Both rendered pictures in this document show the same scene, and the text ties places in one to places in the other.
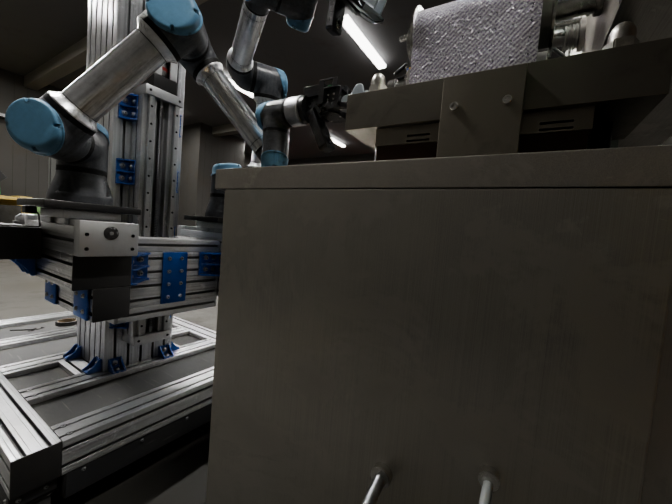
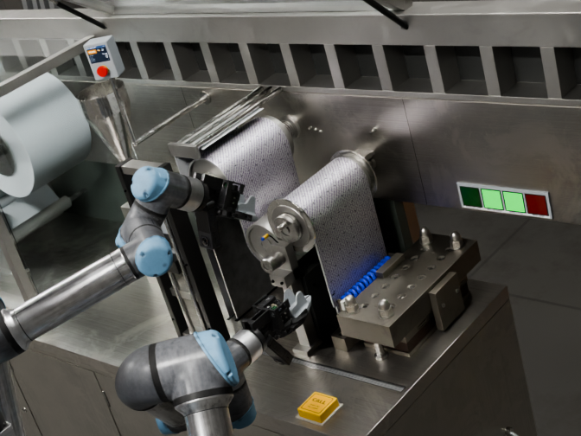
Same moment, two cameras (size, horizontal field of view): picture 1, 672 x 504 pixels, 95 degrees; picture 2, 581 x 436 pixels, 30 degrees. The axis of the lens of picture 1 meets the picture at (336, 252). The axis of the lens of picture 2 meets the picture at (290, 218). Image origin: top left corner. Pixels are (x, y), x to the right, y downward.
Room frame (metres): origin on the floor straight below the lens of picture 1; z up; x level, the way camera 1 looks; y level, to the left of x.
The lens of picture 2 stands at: (0.06, 2.09, 2.42)
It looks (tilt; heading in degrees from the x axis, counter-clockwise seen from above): 26 degrees down; 287
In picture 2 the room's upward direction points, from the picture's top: 17 degrees counter-clockwise
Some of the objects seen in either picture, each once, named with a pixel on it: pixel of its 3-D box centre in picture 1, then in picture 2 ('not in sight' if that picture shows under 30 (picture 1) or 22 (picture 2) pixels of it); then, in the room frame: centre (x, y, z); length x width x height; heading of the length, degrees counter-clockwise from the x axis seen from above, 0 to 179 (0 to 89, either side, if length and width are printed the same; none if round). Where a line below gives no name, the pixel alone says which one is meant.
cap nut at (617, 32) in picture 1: (620, 42); (456, 239); (0.39, -0.33, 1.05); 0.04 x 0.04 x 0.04
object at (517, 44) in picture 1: (465, 83); (353, 251); (0.64, -0.23, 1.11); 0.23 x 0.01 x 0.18; 60
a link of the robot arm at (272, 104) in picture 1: (277, 116); (223, 368); (0.89, 0.20, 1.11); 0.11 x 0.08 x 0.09; 60
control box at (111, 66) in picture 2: not in sight; (103, 59); (1.21, -0.46, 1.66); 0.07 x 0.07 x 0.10; 86
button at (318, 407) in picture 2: not in sight; (318, 407); (0.73, 0.12, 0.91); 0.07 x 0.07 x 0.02; 60
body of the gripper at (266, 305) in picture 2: (324, 104); (267, 323); (0.81, 0.06, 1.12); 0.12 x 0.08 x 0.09; 60
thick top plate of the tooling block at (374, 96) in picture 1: (477, 115); (411, 286); (0.51, -0.21, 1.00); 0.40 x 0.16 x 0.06; 60
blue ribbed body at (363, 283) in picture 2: not in sight; (368, 280); (0.62, -0.23, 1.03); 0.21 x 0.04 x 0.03; 60
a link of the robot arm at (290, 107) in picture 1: (300, 111); (245, 346); (0.85, 0.13, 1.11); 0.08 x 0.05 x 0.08; 150
